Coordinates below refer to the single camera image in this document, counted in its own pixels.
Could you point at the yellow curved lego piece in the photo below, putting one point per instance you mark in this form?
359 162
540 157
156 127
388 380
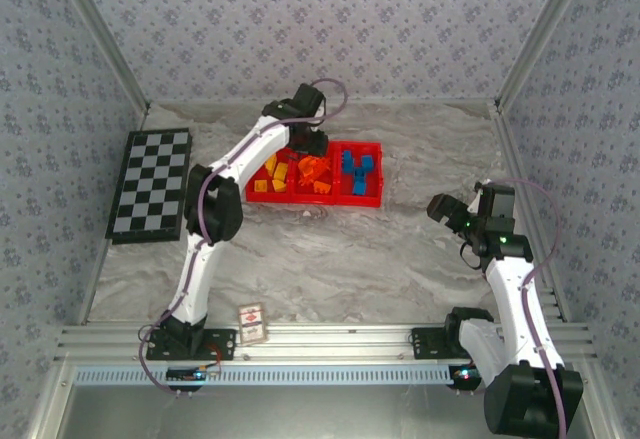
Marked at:
279 187

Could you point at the aluminium right side rail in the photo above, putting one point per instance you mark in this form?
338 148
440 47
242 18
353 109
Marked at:
512 156

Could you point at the aluminium corner post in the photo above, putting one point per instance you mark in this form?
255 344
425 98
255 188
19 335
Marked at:
105 34
541 34

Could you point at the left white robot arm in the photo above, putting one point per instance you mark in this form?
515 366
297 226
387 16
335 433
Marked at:
195 279

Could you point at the yellow square lego brick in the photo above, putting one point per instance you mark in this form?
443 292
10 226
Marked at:
260 185

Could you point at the orange lattice lego piece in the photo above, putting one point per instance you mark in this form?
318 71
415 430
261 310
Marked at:
311 174

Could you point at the yellow long lego brick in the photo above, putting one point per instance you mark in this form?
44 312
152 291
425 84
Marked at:
270 164

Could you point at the playing card box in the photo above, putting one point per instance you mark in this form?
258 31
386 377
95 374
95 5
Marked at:
252 324

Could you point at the aluminium left corner post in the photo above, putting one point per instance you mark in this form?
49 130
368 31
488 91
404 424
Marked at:
105 34

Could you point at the black grey chessboard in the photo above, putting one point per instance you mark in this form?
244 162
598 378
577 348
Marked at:
150 184

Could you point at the aluminium left side rail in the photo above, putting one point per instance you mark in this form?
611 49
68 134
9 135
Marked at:
139 126

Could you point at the aluminium front frame rail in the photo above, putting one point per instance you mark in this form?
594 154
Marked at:
325 339

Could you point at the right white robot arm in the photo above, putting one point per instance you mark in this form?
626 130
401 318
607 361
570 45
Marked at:
510 299

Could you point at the orange arch lego piece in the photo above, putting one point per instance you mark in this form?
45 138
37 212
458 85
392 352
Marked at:
326 165

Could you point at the small orange lego brick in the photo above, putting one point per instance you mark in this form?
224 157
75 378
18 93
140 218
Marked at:
304 163

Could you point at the yellow lego block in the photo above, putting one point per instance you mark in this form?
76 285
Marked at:
281 171

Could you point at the blue lego brick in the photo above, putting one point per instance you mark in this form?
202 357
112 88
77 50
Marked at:
348 156
359 188
350 168
360 175
368 163

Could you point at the aluminium right corner post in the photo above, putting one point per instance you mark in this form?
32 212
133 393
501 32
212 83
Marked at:
541 34

